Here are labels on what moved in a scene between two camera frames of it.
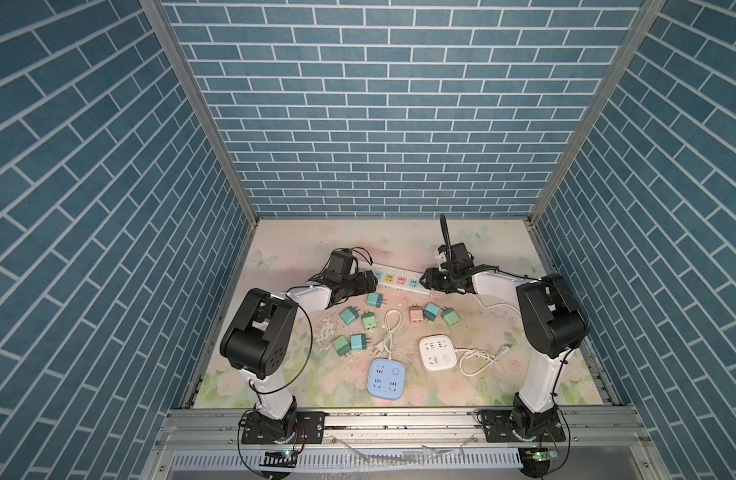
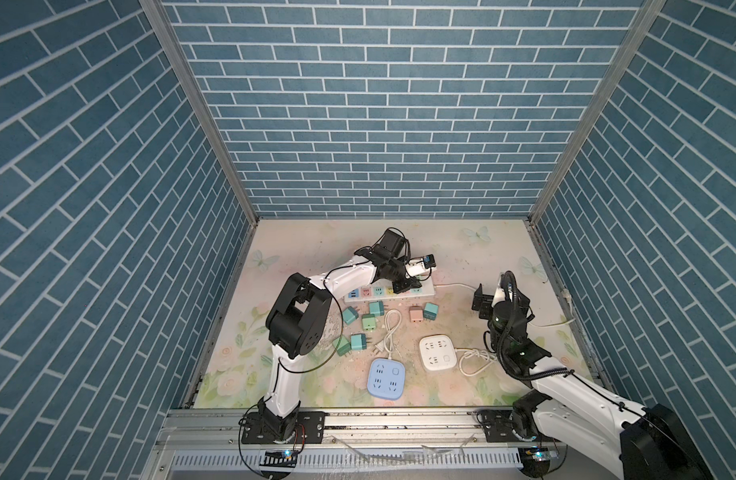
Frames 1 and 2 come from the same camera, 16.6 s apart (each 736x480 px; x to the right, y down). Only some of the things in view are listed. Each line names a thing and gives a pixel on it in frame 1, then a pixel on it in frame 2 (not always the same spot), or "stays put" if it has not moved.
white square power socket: (438, 352) stays put
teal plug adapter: (431, 310) stays put
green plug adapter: (369, 320) stays put
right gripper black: (430, 279) -> (487, 303)
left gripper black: (370, 284) -> (405, 282)
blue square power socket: (386, 379) stays put
